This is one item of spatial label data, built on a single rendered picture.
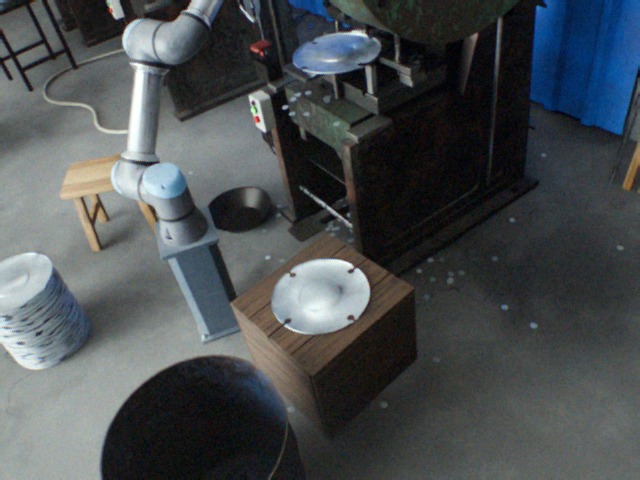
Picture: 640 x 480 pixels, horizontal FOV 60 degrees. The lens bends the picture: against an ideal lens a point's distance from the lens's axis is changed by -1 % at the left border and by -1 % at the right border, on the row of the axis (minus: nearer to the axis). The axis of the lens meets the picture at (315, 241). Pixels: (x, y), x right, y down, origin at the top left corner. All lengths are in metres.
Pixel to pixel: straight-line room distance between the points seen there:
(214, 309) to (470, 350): 0.88
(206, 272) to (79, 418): 0.66
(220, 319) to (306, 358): 0.59
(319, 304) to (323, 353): 0.17
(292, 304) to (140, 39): 0.88
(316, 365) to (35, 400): 1.12
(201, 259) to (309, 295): 0.39
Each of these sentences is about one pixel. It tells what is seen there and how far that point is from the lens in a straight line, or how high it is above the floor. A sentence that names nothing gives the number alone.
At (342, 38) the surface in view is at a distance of 2.02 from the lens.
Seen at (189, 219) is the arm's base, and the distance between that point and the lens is 1.75.
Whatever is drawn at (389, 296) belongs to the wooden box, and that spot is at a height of 0.35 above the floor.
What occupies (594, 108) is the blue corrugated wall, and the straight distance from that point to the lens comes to 2.91.
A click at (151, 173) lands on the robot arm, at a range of 1.72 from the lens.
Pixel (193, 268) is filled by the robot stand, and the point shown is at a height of 0.36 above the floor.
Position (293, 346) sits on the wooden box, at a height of 0.35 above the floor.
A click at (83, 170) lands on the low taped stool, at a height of 0.33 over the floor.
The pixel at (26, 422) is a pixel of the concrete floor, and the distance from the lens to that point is 2.21.
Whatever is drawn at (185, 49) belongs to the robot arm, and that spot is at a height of 0.96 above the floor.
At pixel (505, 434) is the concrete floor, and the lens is 1.78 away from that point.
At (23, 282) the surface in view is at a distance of 2.17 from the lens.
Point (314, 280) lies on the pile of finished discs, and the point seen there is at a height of 0.36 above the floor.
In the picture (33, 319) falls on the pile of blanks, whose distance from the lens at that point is 2.14.
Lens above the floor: 1.57
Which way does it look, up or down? 42 degrees down
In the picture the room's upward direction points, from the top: 11 degrees counter-clockwise
